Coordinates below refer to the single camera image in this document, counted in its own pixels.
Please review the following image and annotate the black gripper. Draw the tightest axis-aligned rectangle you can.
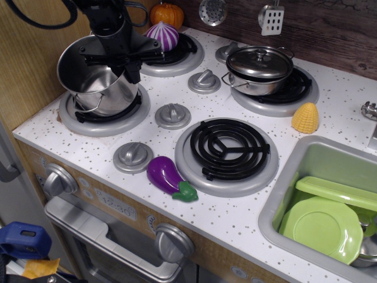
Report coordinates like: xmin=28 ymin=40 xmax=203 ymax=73
xmin=79 ymin=19 xmax=164 ymax=83

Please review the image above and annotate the tall steel pot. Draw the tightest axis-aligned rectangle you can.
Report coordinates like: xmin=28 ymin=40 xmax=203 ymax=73
xmin=57 ymin=35 xmax=138 ymax=117

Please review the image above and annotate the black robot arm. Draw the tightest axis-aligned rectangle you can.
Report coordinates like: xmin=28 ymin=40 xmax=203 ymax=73
xmin=74 ymin=1 xmax=163 ymax=84

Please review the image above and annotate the front left stove burner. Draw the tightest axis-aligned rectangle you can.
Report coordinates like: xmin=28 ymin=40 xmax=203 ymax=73
xmin=59 ymin=85 xmax=151 ymax=137

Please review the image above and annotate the stove burner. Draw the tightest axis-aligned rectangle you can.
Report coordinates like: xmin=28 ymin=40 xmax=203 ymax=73
xmin=231 ymin=66 xmax=319 ymax=117
xmin=59 ymin=85 xmax=151 ymax=137
xmin=141 ymin=33 xmax=204 ymax=77
xmin=174 ymin=118 xmax=279 ymax=198

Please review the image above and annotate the back left stove burner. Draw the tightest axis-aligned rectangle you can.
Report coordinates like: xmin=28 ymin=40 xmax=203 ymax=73
xmin=141 ymin=33 xmax=204 ymax=77

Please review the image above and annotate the grey stove knob middle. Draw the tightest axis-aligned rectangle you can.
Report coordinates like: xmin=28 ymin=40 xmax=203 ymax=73
xmin=155 ymin=103 xmax=191 ymax=130

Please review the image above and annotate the grey stove knob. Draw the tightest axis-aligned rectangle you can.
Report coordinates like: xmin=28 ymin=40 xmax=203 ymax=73
xmin=215 ymin=41 xmax=242 ymax=64
xmin=188 ymin=70 xmax=221 ymax=94
xmin=113 ymin=142 xmax=154 ymax=174
xmin=155 ymin=103 xmax=191 ymax=130

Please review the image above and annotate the grey stove knob upper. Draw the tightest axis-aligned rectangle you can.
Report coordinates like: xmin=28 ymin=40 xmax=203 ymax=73
xmin=188 ymin=70 xmax=221 ymax=94

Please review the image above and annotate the grey stove knob front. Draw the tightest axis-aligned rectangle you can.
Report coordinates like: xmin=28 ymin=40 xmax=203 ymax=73
xmin=113 ymin=142 xmax=154 ymax=174

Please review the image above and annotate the grey stove knob back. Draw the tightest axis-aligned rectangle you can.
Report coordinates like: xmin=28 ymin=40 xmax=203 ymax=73
xmin=215 ymin=41 xmax=242 ymax=64

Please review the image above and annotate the front right stove burner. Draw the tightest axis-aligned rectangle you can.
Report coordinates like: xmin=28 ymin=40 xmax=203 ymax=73
xmin=174 ymin=118 xmax=279 ymax=198

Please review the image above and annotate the back right stove burner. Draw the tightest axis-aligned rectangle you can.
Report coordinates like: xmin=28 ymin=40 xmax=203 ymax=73
xmin=231 ymin=66 xmax=319 ymax=117

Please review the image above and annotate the steel pot in sink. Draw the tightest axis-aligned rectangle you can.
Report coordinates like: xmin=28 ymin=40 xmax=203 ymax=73
xmin=351 ymin=214 xmax=376 ymax=268

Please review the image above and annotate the purple white toy onion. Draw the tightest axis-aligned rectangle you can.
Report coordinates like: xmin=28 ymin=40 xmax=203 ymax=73
xmin=145 ymin=21 xmax=179 ymax=52

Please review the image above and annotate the orange toy pumpkin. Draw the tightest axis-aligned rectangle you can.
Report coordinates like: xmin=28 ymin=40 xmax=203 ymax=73
xmin=150 ymin=3 xmax=184 ymax=29

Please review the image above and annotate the hanging steel strainer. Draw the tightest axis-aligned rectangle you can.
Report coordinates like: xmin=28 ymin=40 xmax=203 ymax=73
xmin=199 ymin=0 xmax=227 ymax=27

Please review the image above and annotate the purple toy eggplant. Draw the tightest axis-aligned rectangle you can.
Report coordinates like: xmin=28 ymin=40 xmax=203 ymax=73
xmin=147 ymin=156 xmax=199 ymax=202

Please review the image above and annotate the grey oven knob left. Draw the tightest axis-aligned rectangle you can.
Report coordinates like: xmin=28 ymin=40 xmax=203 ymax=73
xmin=44 ymin=163 xmax=79 ymax=197

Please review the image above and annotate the grey oven knob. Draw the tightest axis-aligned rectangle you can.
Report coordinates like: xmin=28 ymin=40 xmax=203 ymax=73
xmin=44 ymin=163 xmax=79 ymax=197
xmin=154 ymin=223 xmax=195 ymax=264

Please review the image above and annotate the steel pan with lid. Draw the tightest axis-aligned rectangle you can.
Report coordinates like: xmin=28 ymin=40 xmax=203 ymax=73
xmin=221 ymin=45 xmax=295 ymax=96

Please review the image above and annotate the grey oven knob right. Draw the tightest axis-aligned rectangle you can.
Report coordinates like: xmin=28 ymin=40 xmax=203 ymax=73
xmin=154 ymin=223 xmax=195 ymax=264

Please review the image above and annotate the grey sink basin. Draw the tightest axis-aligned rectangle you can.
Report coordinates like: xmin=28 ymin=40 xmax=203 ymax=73
xmin=258 ymin=136 xmax=376 ymax=282

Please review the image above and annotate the yellow toy corn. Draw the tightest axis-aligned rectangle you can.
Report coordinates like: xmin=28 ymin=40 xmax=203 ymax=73
xmin=291 ymin=103 xmax=319 ymax=134

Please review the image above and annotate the blue clamp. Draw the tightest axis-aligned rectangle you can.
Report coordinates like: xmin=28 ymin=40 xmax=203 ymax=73
xmin=1 ymin=221 xmax=52 ymax=262

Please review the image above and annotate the yellow cloth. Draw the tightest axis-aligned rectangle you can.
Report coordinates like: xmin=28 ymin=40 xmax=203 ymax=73
xmin=22 ymin=258 xmax=60 ymax=279

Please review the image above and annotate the green plastic plate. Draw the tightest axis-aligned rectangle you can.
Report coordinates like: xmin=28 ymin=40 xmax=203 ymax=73
xmin=279 ymin=196 xmax=363 ymax=265

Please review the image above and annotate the green plastic tray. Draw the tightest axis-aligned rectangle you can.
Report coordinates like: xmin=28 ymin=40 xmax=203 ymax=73
xmin=295 ymin=176 xmax=376 ymax=212

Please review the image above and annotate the black cable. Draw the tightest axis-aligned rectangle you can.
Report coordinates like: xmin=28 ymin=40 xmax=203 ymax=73
xmin=5 ymin=0 xmax=150 ymax=31

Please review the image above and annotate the grey oven door handle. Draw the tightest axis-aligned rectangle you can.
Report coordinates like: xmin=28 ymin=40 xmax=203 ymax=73
xmin=45 ymin=197 xmax=184 ymax=282

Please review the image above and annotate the silver faucet handle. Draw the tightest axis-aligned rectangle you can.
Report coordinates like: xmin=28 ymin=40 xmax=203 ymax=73
xmin=361 ymin=101 xmax=377 ymax=121

